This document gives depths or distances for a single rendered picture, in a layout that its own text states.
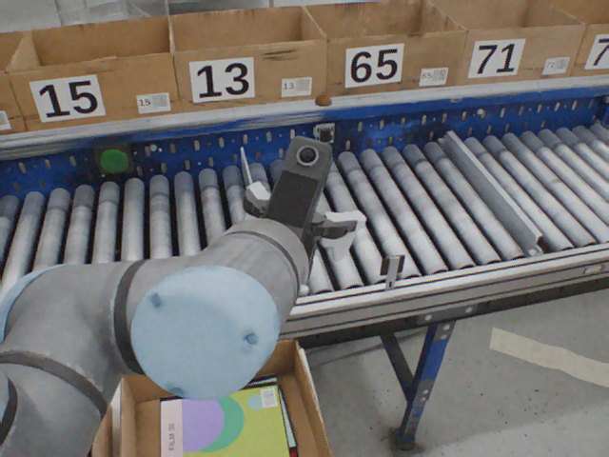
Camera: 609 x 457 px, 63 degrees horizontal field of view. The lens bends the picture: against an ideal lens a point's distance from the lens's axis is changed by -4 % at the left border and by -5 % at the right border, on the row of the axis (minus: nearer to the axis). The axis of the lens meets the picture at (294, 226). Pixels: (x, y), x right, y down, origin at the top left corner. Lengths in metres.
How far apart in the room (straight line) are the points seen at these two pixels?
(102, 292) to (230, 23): 1.29
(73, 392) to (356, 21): 1.48
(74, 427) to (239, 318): 0.13
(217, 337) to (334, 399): 1.45
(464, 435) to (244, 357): 1.48
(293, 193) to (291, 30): 1.17
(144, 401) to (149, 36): 1.06
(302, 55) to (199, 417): 0.91
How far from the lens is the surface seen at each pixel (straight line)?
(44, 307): 0.41
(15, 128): 1.45
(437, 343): 1.28
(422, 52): 1.48
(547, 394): 1.97
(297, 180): 0.52
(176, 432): 0.83
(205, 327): 0.34
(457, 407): 1.83
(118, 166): 1.38
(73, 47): 1.64
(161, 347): 0.35
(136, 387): 0.89
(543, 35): 1.66
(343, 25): 1.69
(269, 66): 1.36
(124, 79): 1.35
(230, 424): 0.83
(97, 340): 0.39
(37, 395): 0.37
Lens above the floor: 1.53
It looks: 41 degrees down
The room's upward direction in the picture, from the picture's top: straight up
